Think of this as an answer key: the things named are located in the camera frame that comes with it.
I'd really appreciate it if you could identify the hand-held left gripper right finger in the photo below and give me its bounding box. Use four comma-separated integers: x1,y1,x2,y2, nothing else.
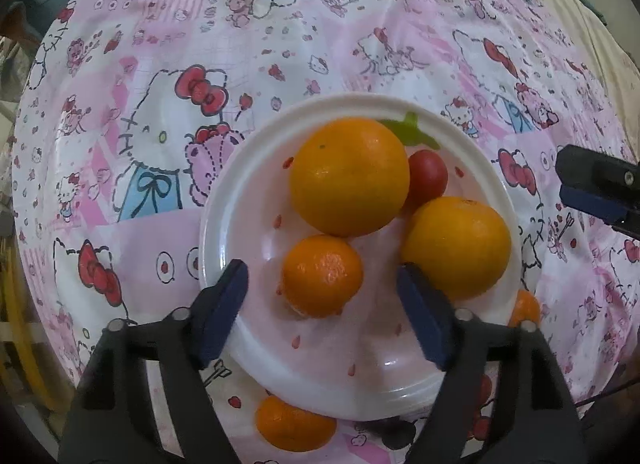
396,263,587,464

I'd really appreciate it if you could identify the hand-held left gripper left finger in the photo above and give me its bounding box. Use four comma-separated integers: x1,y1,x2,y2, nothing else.
58,259,250,464

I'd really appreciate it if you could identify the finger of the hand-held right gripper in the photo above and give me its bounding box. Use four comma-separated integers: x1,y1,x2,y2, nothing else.
555,144,640,240

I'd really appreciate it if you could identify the medium orange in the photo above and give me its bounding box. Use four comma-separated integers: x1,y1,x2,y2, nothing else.
400,196,512,302

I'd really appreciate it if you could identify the white plastic plate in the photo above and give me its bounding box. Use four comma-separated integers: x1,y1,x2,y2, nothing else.
199,93,521,421

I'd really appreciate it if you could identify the small mandarin orange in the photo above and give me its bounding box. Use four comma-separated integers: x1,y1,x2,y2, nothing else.
255,395,338,453
509,289,542,327
281,235,364,319

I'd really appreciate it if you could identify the red tomato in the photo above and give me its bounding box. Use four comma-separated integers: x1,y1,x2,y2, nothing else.
402,149,448,211

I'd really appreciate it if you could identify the large orange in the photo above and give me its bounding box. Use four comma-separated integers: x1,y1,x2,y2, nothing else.
290,116,411,238

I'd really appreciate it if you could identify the green plastic piece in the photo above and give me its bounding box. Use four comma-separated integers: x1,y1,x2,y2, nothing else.
377,112,441,150

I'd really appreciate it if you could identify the pink cartoon printed tablecloth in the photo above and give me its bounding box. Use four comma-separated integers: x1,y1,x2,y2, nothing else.
11,0,640,464

